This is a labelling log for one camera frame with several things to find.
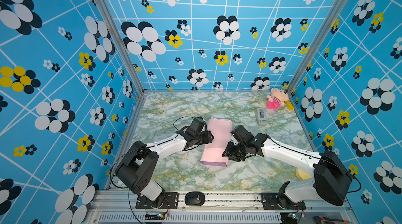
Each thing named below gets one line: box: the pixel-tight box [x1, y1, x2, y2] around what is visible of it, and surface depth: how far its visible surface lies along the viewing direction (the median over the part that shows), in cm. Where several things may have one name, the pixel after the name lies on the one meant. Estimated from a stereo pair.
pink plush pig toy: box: [266, 87, 289, 110], surface depth 110 cm
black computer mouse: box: [184, 191, 206, 207], surface depth 74 cm
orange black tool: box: [314, 216, 350, 223], surface depth 69 cm
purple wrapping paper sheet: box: [200, 117, 233, 167], surface depth 85 cm
